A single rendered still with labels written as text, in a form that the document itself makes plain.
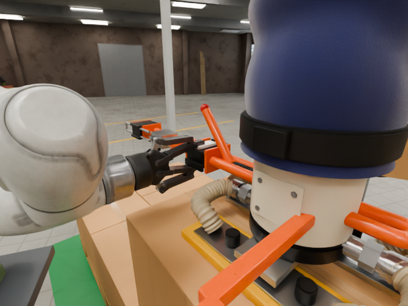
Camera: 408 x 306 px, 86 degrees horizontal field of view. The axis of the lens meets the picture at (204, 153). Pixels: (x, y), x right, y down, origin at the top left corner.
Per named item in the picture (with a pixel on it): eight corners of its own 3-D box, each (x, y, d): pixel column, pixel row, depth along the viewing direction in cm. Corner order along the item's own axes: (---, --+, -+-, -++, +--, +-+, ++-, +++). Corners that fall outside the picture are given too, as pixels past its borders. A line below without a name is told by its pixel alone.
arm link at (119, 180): (96, 193, 47) (123, 185, 50) (110, 214, 40) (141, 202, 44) (88, 153, 43) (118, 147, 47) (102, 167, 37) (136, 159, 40)
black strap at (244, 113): (416, 141, 34) (425, 116, 33) (371, 190, 20) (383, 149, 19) (284, 119, 50) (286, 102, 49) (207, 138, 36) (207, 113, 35)
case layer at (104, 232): (275, 263, 154) (283, 215, 140) (143, 384, 94) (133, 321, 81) (180, 195, 241) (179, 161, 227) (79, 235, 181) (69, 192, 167)
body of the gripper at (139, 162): (118, 150, 46) (158, 142, 52) (123, 186, 49) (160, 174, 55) (133, 160, 41) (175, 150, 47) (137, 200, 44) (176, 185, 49)
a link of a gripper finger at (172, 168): (158, 170, 47) (158, 177, 48) (198, 167, 55) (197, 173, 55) (150, 165, 50) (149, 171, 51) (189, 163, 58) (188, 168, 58)
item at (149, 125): (162, 136, 82) (161, 122, 80) (143, 139, 78) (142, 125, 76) (151, 132, 88) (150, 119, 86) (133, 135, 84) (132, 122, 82)
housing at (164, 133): (179, 145, 72) (178, 132, 71) (161, 150, 68) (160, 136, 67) (168, 141, 77) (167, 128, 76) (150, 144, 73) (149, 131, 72)
